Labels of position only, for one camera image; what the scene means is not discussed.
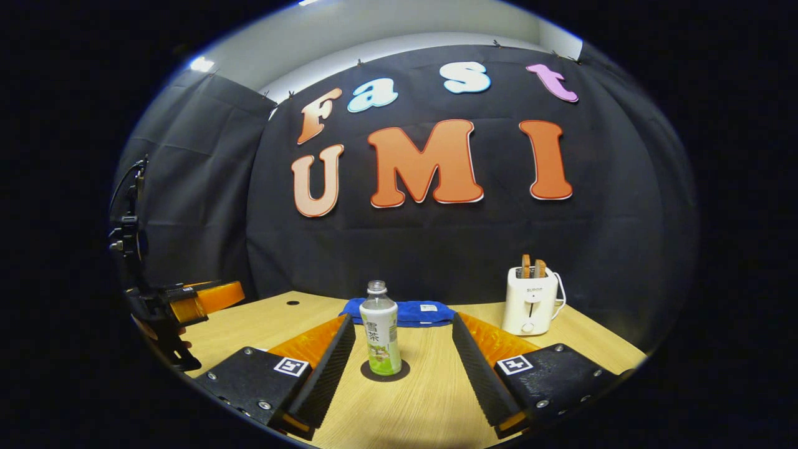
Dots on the blue folded towel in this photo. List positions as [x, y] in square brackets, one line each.
[424, 313]

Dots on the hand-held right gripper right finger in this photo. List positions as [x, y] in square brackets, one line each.
[480, 374]

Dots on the clear water bottle green label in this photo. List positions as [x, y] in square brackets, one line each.
[380, 337]

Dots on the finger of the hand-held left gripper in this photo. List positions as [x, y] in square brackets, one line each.
[187, 310]
[221, 297]

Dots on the white toaster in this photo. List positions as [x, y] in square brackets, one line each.
[528, 305]

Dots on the dark round coaster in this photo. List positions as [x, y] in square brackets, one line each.
[405, 371]

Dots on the toasted bread slice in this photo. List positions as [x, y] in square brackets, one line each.
[526, 267]
[540, 269]

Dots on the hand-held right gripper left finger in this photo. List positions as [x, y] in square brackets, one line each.
[327, 374]

